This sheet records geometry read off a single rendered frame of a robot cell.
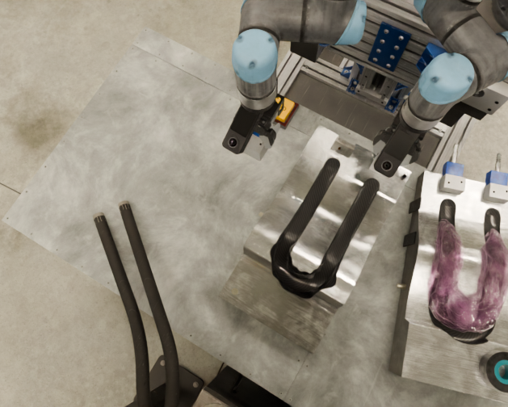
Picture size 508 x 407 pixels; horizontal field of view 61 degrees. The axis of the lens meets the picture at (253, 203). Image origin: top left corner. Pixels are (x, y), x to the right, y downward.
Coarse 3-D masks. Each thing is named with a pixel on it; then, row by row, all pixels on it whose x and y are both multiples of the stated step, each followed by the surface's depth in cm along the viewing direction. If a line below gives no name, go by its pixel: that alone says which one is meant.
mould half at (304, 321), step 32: (320, 128) 111; (320, 160) 109; (352, 160) 108; (288, 192) 108; (352, 192) 106; (384, 192) 106; (256, 224) 101; (320, 224) 104; (256, 256) 101; (320, 256) 99; (352, 256) 100; (224, 288) 104; (256, 288) 104; (352, 288) 96; (288, 320) 102; (320, 320) 102
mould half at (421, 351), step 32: (416, 192) 114; (448, 192) 109; (480, 192) 108; (416, 224) 107; (480, 224) 106; (416, 256) 101; (480, 256) 100; (416, 288) 101; (416, 320) 100; (416, 352) 94; (448, 352) 94; (480, 352) 94; (448, 384) 92; (480, 384) 92
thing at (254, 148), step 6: (276, 114) 107; (252, 138) 104; (258, 138) 103; (252, 144) 103; (258, 144) 103; (246, 150) 106; (252, 150) 103; (258, 150) 103; (264, 150) 106; (252, 156) 107; (258, 156) 104
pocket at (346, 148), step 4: (336, 140) 112; (340, 140) 111; (336, 144) 112; (340, 144) 112; (344, 144) 112; (348, 144) 111; (332, 148) 112; (336, 148) 112; (344, 148) 112; (348, 148) 112; (352, 148) 111; (340, 152) 112; (344, 152) 112; (348, 152) 112; (344, 156) 111; (348, 156) 111
